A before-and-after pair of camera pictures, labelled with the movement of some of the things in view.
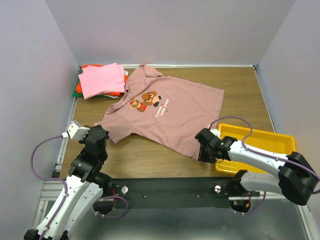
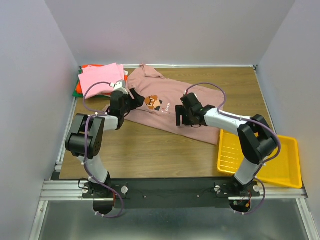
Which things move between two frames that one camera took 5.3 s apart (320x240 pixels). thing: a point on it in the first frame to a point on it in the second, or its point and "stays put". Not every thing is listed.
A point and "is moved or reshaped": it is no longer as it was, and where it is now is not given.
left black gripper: x=99 y=132 to x=130 y=99
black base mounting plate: x=170 y=192 stays put
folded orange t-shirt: x=79 y=85 stays put
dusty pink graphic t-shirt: x=164 y=111 is moved or reshaped
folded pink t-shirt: x=102 y=79 stays put
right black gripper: x=203 y=152 to x=183 y=114
